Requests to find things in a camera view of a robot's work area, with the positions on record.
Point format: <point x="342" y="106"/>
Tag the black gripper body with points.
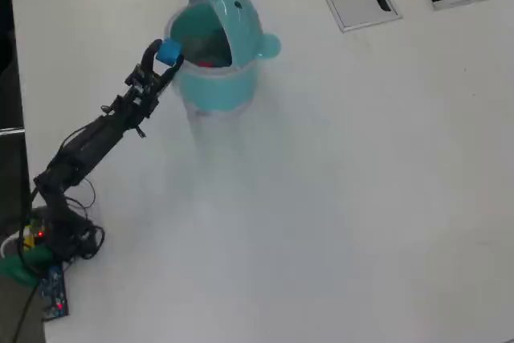
<point x="152" y="94"/>

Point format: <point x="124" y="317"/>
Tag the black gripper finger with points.
<point x="148" y="60"/>
<point x="170" y="76"/>

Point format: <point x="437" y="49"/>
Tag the blue lego block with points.
<point x="168" y="51"/>

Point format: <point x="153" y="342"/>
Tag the red lego block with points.
<point x="206" y="64"/>

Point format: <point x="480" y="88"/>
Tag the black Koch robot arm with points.
<point x="96" y="138"/>

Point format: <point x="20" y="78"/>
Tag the teal whale-shaped bin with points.
<point x="217" y="86"/>

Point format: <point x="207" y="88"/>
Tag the black cabinet with metal edge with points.
<point x="12" y="166"/>

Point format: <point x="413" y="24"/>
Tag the yellow connector piece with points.
<point x="28" y="242"/>

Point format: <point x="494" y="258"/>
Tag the green table clamp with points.
<point x="16" y="268"/>

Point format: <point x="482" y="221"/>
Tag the blue circuit board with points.
<point x="54" y="295"/>

